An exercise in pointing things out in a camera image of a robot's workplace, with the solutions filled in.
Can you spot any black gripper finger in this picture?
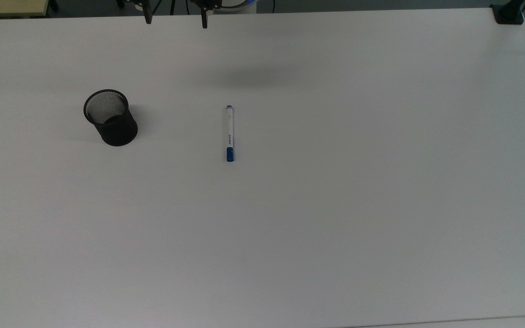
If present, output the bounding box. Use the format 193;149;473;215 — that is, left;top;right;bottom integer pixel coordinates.
189;0;221;30
126;0;154;25

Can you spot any white marker with blue cap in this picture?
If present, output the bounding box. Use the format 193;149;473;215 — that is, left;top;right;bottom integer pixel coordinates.
226;105;235;163

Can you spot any black mesh pen cup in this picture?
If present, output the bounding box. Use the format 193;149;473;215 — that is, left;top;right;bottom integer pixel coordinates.
83;89;139;147

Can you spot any yellow wooden table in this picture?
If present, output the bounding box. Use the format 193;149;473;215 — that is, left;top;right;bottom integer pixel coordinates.
0;0;50;19

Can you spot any black clamp mount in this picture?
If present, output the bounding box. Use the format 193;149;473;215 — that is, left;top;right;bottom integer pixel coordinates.
490;0;525;25

